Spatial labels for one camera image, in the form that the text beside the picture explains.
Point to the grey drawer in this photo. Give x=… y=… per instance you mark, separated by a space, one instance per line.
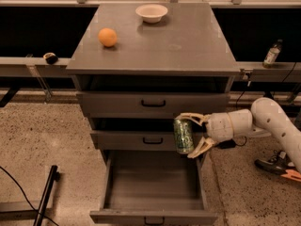
x=145 y=188
x=133 y=141
x=149 y=105

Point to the top grey drawer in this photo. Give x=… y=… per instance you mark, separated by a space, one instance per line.
x=149 y=105

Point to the orange fruit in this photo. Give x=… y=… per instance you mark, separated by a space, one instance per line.
x=107 y=37

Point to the bottom grey drawer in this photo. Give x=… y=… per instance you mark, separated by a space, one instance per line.
x=145 y=188

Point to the grey metal rail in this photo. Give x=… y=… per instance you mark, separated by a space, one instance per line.
x=28 y=66

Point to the black power adapter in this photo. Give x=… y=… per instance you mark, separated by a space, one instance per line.
x=227 y=144

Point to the clear plastic bottle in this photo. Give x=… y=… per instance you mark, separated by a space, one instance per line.
x=272 y=54

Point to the black metal stand leg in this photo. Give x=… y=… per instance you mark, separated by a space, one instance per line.
x=52 y=177

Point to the grey drawer cabinet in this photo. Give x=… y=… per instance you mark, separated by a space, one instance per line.
x=186 y=52

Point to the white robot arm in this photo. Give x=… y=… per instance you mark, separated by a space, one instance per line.
x=264 y=118

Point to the middle grey drawer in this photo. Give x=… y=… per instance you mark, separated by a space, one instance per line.
x=133 y=141

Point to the black tape measure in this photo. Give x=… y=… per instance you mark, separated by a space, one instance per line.
x=50 y=58

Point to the white paper bowl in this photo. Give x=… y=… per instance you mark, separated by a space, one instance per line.
x=151 y=13

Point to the green soda can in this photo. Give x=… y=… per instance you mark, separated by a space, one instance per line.
x=183 y=136

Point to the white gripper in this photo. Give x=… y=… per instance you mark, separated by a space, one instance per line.
x=218 y=126

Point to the black orange sneaker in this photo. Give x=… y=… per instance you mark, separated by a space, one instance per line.
x=279 y=164

